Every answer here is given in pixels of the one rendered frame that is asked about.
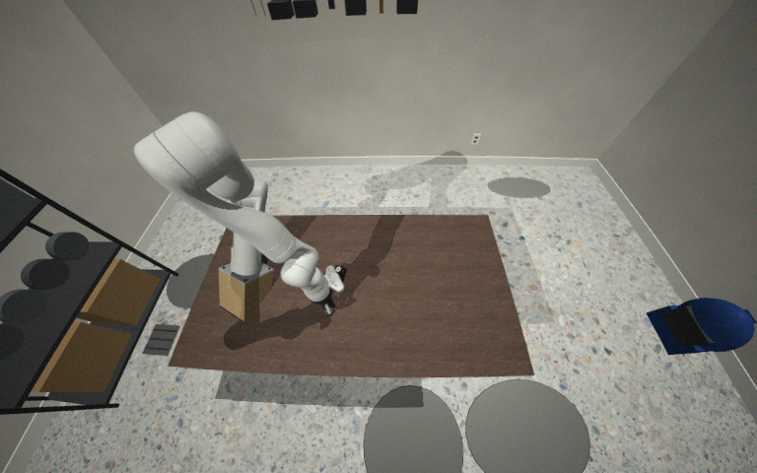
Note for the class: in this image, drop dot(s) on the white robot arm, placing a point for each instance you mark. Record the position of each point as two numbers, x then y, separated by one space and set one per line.
191 152

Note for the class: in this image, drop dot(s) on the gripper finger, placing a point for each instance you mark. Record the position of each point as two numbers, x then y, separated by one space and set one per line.
327 310

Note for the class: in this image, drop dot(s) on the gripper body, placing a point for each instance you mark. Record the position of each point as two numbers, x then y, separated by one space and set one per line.
326 300

